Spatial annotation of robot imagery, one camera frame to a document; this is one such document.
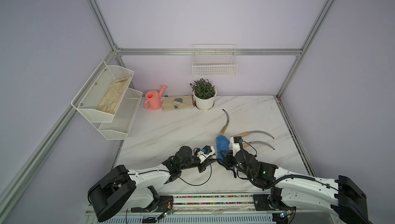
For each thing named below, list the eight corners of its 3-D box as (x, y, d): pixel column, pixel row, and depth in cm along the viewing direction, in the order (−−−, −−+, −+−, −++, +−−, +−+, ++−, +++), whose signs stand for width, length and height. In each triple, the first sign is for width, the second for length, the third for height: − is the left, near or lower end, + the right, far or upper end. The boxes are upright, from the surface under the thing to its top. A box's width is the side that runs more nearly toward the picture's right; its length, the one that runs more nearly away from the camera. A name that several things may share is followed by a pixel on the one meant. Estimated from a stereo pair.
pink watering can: (145, 111, 114) (140, 100, 105) (155, 94, 125) (152, 83, 116) (157, 113, 112) (153, 102, 103) (166, 96, 124) (163, 85, 115)
